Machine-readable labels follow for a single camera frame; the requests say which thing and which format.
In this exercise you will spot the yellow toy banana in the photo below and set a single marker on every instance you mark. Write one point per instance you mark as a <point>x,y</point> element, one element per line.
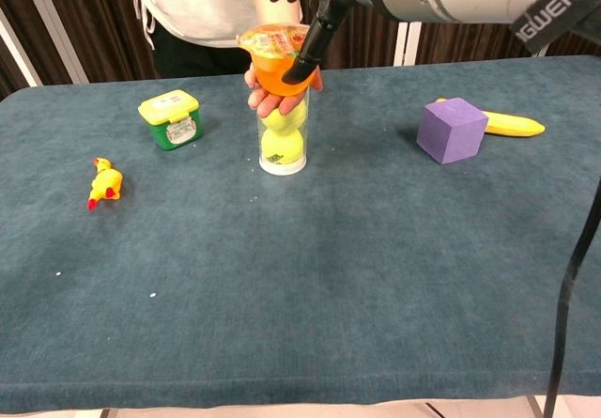
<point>512,124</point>

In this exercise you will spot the yellow rubber chicken toy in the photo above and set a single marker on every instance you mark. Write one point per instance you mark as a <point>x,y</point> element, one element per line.
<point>106,183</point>

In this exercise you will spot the clear tennis ball tube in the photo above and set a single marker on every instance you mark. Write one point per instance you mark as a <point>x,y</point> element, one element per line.
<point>283,141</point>

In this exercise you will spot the yellow-green tennis ball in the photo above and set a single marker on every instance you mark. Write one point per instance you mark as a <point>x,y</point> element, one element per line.
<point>286,119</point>
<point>283,148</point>

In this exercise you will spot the orange jelly cup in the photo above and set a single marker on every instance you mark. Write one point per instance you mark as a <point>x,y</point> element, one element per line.
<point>274,61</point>

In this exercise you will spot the green box with yellow lid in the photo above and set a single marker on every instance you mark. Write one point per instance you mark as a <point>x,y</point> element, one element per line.
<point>171,119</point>

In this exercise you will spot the purple foam cube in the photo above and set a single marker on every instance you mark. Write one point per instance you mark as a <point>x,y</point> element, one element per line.
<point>451,130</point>

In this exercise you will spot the person in white shirt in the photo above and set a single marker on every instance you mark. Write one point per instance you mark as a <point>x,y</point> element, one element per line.
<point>202,4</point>

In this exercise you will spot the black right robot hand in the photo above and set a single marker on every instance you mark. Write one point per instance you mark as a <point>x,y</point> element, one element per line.
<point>315,37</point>

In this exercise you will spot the person's bare hand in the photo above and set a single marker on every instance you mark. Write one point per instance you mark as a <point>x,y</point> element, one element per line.
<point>277,101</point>

